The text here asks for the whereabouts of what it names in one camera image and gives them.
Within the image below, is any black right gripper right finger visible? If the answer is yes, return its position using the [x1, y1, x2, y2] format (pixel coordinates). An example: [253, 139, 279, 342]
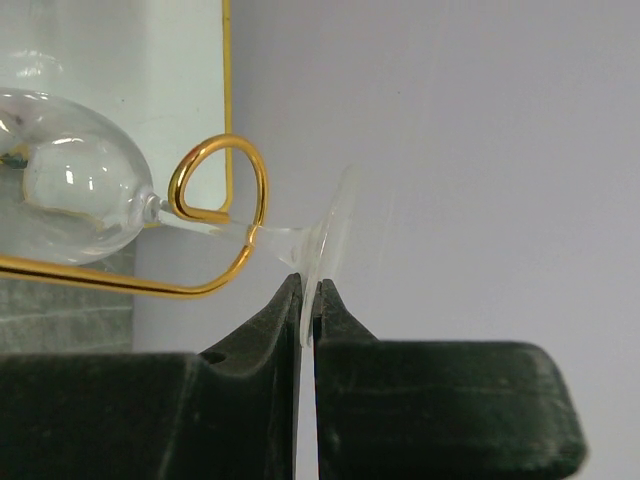
[314, 280, 588, 479]

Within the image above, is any gold framed mirror tray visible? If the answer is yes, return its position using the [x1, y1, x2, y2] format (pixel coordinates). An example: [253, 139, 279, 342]
[1, 1, 233, 210]

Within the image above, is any clear stemmed wine glass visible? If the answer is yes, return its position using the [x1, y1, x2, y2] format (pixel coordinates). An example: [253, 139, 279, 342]
[1, 88, 359, 345]

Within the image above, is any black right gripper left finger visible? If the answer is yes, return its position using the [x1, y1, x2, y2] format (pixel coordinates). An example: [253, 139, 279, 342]
[1, 274, 302, 479]

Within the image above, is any gold wire wine glass rack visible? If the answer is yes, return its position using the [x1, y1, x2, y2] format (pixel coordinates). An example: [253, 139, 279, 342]
[1, 133, 269, 300]

